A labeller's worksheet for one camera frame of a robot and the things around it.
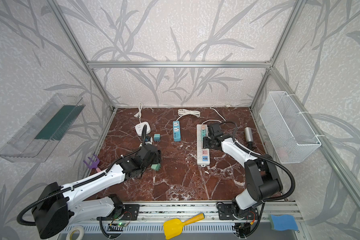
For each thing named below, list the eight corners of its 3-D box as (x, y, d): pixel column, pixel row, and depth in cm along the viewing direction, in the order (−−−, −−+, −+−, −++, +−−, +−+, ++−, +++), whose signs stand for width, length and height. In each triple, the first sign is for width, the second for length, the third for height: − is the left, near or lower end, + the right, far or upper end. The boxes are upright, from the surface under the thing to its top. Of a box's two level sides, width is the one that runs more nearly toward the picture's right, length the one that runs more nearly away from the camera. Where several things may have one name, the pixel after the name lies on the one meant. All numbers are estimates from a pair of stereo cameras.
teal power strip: (173, 142, 103) (172, 139, 100) (172, 123, 113) (172, 120, 111) (181, 141, 103) (181, 139, 101) (180, 122, 113) (180, 120, 111)
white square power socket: (137, 136, 105) (136, 134, 103) (135, 126, 111) (134, 124, 109) (151, 133, 108) (150, 130, 105) (149, 123, 114) (148, 120, 111)
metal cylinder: (245, 142, 103) (247, 139, 100) (243, 130, 110) (245, 126, 107) (252, 142, 102) (253, 140, 100) (249, 130, 109) (251, 127, 106)
